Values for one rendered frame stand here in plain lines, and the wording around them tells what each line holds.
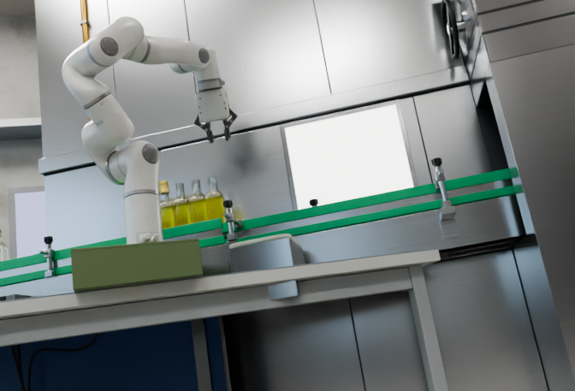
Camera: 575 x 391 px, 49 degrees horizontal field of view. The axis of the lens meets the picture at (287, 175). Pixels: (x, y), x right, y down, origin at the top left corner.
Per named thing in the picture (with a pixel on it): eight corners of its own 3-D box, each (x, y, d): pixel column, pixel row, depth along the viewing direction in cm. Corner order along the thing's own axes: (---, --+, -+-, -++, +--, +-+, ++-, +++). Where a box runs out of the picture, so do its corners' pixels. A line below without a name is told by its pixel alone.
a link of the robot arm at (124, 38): (133, 91, 185) (164, 74, 176) (67, 78, 170) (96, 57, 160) (130, 39, 189) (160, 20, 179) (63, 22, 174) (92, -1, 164)
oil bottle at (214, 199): (232, 252, 209) (223, 191, 215) (228, 250, 204) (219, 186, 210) (216, 256, 210) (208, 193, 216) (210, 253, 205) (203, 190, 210)
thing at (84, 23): (99, 147, 242) (86, -16, 262) (96, 145, 239) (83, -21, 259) (91, 149, 242) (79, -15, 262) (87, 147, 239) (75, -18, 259)
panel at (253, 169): (419, 193, 215) (399, 102, 224) (419, 192, 212) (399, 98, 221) (168, 242, 227) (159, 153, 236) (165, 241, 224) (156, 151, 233)
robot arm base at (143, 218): (178, 245, 163) (173, 187, 167) (128, 247, 157) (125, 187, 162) (163, 257, 176) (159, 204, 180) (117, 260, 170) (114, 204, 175)
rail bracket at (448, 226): (459, 237, 190) (442, 166, 196) (463, 228, 174) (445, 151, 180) (442, 240, 191) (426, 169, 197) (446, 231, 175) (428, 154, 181)
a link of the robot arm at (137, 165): (140, 190, 165) (136, 133, 170) (109, 203, 173) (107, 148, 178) (168, 194, 173) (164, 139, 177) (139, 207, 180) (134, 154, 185)
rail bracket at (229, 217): (246, 244, 202) (240, 206, 205) (232, 236, 186) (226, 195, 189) (237, 245, 202) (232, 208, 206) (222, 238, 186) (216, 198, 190)
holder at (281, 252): (309, 275, 194) (305, 251, 196) (293, 266, 168) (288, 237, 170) (255, 285, 196) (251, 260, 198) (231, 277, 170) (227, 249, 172)
